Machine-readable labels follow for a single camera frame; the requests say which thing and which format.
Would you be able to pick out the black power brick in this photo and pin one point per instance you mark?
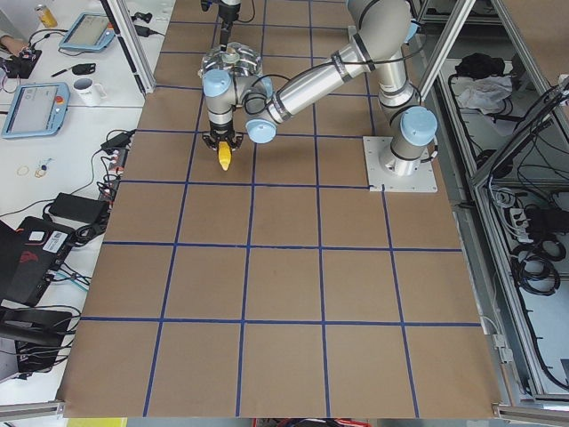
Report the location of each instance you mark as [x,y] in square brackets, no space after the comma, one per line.
[80,209]

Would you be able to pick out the crumpled white cloth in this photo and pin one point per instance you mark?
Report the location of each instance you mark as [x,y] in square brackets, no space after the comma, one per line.
[488,95]

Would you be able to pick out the teach pendant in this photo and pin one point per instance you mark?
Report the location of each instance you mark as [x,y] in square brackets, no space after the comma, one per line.
[91,32]
[37,110]

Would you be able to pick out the black laptop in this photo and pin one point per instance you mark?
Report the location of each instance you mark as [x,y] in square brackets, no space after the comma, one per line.
[29,256]

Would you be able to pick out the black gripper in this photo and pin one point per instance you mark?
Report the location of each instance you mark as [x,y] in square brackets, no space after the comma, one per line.
[220,132]
[226,16]

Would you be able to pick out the lower teach pendant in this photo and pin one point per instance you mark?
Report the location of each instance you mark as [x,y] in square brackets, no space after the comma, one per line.
[37,110]

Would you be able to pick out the yellow corn cob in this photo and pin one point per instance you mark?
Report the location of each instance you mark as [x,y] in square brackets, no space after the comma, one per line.
[224,155]

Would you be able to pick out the yellow drink can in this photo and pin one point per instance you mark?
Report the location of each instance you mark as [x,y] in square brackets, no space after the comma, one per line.
[45,16]

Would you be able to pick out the white mug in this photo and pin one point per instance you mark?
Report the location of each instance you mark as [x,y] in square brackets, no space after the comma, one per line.
[91,93]

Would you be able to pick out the person hand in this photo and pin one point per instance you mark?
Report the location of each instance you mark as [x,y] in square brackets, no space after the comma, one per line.
[13,45]

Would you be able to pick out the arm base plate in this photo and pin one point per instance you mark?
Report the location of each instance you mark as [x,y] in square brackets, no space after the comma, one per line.
[385,172]

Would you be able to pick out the upper teach pendant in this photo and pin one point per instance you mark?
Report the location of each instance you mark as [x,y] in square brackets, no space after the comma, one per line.
[91,32]

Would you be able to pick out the pale green electric pot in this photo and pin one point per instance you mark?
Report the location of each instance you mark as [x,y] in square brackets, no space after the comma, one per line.
[223,70]

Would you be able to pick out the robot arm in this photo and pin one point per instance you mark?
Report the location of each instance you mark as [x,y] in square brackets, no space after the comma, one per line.
[228,13]
[241,100]

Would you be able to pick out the power strip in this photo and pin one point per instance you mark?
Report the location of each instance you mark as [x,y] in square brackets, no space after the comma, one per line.
[113,164]

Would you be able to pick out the black cloth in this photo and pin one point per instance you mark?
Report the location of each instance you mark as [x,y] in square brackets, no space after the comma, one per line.
[479,66]

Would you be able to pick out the glass pot lid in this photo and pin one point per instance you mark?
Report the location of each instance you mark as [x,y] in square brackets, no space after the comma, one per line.
[239,59]

